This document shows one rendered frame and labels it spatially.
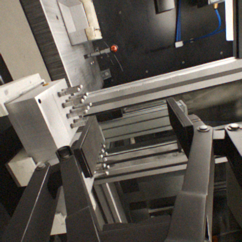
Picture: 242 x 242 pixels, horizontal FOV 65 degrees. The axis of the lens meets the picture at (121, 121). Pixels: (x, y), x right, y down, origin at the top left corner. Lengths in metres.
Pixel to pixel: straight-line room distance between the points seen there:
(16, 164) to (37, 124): 0.07
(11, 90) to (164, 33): 0.68
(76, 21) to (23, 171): 0.45
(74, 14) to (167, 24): 0.40
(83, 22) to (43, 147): 0.43
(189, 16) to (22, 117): 0.76
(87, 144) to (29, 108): 0.13
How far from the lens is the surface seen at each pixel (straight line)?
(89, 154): 0.17
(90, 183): 0.40
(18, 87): 0.34
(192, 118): 0.18
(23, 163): 0.32
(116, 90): 0.45
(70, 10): 0.64
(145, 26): 0.87
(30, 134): 0.30
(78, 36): 0.55
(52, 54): 0.47
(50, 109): 0.30
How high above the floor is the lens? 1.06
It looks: 7 degrees down
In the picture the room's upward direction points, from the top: 78 degrees clockwise
